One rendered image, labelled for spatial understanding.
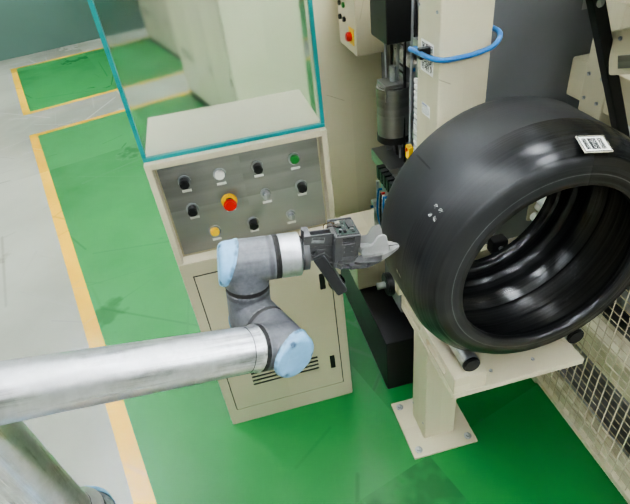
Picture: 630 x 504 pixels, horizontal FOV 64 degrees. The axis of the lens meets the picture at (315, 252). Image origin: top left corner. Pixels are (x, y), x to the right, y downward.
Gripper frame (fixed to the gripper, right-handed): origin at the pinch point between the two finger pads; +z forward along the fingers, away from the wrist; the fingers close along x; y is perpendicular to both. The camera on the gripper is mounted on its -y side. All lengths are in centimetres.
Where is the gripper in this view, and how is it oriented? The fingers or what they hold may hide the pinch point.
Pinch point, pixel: (392, 249)
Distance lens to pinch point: 109.5
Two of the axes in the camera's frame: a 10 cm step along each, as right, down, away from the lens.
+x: -2.3, -5.7, 7.9
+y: 0.1, -8.1, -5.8
